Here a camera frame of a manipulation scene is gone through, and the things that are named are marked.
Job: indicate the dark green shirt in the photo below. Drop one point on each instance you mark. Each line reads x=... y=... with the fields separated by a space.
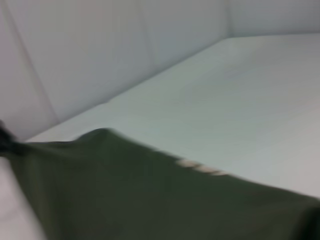
x=150 y=195

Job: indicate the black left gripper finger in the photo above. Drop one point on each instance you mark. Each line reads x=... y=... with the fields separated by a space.
x=8 y=143

